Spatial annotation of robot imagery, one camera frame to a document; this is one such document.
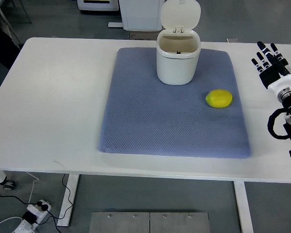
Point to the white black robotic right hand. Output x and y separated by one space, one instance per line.
274 70

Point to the yellow lemon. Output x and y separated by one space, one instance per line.
219 98

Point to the white trash bin with lid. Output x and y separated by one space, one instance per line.
178 45

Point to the blue quilted mat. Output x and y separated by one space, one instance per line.
145 116

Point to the cardboard box behind table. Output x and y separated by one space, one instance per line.
140 35

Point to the white cabinet in background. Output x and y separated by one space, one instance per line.
139 15

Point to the grey metal floor plate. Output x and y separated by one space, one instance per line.
149 222

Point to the caster wheel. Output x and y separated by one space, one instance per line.
9 185

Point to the white power strip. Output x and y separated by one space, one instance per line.
33 217

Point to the white table frame legs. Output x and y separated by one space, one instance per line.
74 198

